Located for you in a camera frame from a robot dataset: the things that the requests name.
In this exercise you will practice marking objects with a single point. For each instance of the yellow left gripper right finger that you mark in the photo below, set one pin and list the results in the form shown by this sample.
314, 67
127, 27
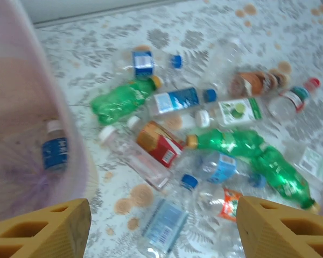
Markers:
285, 236

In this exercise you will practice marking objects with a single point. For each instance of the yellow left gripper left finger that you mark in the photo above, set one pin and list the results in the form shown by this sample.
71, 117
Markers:
43, 233

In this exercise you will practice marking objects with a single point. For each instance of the green Sprite bottle yellow cap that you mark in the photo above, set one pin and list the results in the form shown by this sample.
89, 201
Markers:
282, 177
226, 143

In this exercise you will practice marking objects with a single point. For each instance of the clear bottle orange label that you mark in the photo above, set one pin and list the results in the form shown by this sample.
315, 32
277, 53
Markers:
231, 205

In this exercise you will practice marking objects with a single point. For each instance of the clear bottle green white label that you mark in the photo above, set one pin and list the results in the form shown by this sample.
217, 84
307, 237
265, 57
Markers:
317, 164

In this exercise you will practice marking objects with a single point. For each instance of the clear bottle light blue label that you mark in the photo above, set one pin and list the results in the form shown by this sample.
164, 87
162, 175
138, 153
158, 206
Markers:
223, 168

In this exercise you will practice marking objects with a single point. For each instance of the pinkish square clear bottle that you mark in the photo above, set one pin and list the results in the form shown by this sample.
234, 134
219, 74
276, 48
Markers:
140, 164

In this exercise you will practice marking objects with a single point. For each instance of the clear bottle pale barcode label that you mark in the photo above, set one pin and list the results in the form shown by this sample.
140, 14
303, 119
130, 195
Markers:
164, 223

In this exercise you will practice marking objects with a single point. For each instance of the clear bottle lime label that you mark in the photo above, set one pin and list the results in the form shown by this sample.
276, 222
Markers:
239, 111

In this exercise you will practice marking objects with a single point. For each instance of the red cap red label bottle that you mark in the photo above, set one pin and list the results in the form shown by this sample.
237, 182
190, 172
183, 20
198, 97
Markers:
293, 99

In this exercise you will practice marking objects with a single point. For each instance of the red orange label tea bottle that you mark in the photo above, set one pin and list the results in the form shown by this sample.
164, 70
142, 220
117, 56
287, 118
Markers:
158, 145

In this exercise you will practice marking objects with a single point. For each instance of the crushed green plastic bottle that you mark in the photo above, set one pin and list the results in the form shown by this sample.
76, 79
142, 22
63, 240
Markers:
118, 103

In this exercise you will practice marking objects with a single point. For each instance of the clear bottle brown label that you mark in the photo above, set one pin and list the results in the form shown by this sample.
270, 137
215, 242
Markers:
255, 83

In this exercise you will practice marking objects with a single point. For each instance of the clear bottle blue mountain label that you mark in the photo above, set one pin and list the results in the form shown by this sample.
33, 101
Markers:
175, 100

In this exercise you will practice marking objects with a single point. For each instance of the clear unlabelled plastic bottle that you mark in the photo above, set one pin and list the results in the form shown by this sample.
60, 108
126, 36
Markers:
226, 59

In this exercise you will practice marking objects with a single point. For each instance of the clear bottle dark blue label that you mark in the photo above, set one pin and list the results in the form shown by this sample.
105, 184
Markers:
142, 64

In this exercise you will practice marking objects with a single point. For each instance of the beige ribbed waste bin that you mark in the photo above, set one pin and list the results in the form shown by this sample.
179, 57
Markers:
92, 180

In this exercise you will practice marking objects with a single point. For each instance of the pink plastic bin liner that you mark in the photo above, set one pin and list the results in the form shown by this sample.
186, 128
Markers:
29, 80

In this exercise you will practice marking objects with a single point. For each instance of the white cap blue label bottle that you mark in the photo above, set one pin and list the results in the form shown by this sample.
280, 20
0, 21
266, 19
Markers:
55, 150

